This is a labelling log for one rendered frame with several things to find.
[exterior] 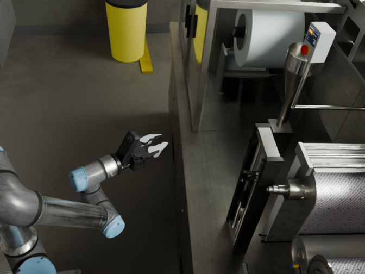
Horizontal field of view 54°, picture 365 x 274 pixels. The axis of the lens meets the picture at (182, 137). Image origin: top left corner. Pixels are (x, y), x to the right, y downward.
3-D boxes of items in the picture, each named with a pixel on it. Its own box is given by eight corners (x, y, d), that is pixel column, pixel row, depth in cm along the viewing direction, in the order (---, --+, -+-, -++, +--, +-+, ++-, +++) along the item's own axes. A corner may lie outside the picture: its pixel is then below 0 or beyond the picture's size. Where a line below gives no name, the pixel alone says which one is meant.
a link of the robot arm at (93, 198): (92, 222, 124) (88, 204, 117) (77, 200, 131) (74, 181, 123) (112, 212, 128) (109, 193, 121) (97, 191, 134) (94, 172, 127)
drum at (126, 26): (144, 44, 421) (145, -12, 375) (149, 63, 392) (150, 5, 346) (107, 45, 412) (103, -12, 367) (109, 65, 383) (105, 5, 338)
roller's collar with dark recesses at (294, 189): (279, 187, 111) (285, 174, 107) (298, 187, 112) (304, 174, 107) (285, 204, 107) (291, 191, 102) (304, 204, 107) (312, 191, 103)
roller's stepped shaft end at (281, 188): (263, 188, 108) (266, 181, 106) (282, 188, 109) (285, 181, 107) (266, 197, 106) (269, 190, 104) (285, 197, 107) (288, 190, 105)
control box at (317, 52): (295, 51, 112) (305, 21, 105) (314, 50, 113) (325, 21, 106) (304, 63, 107) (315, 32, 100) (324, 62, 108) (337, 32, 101)
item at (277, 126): (248, 156, 176) (279, 55, 137) (275, 156, 178) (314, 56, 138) (254, 178, 166) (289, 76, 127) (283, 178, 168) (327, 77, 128)
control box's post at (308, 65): (290, 105, 124) (308, 55, 111) (294, 105, 125) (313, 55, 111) (291, 108, 123) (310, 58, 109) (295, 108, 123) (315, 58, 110)
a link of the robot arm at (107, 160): (97, 154, 121) (108, 172, 117) (109, 149, 123) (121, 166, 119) (97, 167, 127) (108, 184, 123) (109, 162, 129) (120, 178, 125)
